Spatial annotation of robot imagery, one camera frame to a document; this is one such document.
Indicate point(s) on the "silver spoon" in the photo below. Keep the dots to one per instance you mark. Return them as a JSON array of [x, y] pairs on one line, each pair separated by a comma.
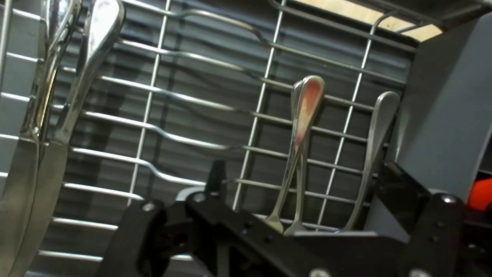
[[310, 101]]

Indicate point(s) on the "gray utensil holder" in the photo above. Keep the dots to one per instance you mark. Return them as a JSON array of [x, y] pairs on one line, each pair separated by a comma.
[[446, 101]]

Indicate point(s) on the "silver table knife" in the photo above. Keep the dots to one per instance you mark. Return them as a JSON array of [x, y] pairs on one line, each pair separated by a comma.
[[54, 61], [97, 31]]

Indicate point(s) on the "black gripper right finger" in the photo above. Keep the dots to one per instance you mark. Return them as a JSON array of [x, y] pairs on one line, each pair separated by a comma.
[[440, 235]]

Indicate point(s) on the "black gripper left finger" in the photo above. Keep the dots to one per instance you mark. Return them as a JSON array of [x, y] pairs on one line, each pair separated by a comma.
[[231, 225]]

